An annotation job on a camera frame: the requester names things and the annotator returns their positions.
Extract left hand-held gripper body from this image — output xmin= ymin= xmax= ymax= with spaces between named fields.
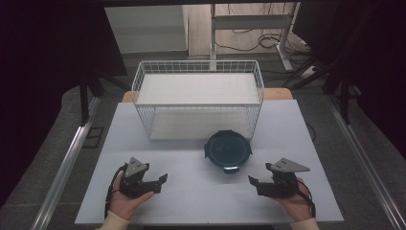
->
xmin=119 ymin=156 xmax=151 ymax=199

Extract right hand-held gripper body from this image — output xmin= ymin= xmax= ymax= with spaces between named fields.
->
xmin=265 ymin=157 xmax=311 ymax=197

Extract person's left hand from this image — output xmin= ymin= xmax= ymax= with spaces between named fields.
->
xmin=108 ymin=173 xmax=156 ymax=221

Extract person's right hand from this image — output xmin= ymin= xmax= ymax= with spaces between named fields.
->
xmin=272 ymin=178 xmax=315 ymax=223

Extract dark round lidded container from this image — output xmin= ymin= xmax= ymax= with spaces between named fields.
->
xmin=203 ymin=128 xmax=254 ymax=175

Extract black stand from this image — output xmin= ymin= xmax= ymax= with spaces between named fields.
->
xmin=79 ymin=71 xmax=132 ymax=127
xmin=286 ymin=57 xmax=362 ymax=125

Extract white power strip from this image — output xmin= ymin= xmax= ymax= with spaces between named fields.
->
xmin=300 ymin=64 xmax=321 ymax=80

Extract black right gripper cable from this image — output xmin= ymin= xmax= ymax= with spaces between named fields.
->
xmin=295 ymin=177 xmax=317 ymax=219

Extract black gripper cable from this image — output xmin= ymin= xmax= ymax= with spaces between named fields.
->
xmin=103 ymin=162 xmax=129 ymax=220
xmin=295 ymin=177 xmax=317 ymax=219

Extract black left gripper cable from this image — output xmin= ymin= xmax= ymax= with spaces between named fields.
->
xmin=103 ymin=162 xmax=129 ymax=220

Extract black floor frame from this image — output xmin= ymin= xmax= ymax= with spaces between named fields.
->
xmin=81 ymin=126 xmax=105 ymax=150

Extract metal rail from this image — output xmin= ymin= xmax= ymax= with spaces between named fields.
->
xmin=325 ymin=95 xmax=406 ymax=230
xmin=30 ymin=95 xmax=102 ymax=230

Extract white wire basket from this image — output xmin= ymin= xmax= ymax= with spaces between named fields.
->
xmin=130 ymin=59 xmax=265 ymax=142

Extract black floor cables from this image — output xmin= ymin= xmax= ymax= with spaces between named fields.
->
xmin=214 ymin=3 xmax=315 ymax=65

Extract white desk frame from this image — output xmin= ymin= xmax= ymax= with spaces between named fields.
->
xmin=209 ymin=2 xmax=302 ymax=73

